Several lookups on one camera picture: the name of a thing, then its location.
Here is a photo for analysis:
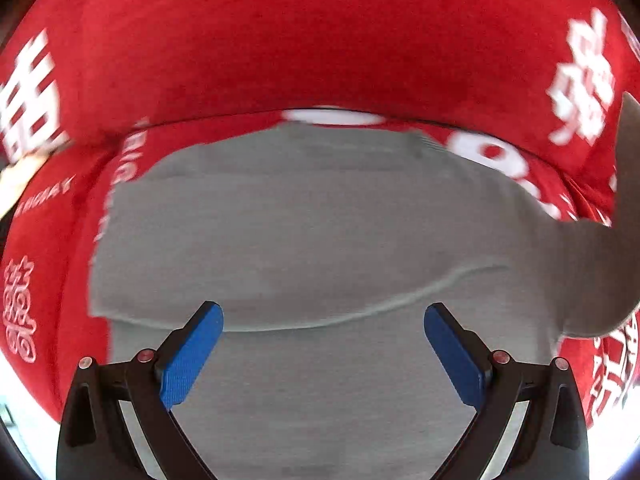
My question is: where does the grey fleece garment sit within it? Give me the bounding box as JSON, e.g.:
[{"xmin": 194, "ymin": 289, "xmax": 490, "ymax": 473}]
[{"xmin": 89, "ymin": 92, "xmax": 640, "ymax": 480}]

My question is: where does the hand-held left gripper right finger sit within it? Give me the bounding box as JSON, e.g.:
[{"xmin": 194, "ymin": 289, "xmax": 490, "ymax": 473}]
[{"xmin": 423, "ymin": 302, "xmax": 591, "ymax": 480}]

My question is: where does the red printed sofa cover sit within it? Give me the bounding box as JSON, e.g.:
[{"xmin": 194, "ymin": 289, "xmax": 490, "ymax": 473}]
[{"xmin": 0, "ymin": 0, "xmax": 640, "ymax": 441}]

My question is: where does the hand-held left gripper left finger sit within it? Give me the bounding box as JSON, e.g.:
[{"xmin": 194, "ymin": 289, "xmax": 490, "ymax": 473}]
[{"xmin": 56, "ymin": 301, "xmax": 224, "ymax": 480}]

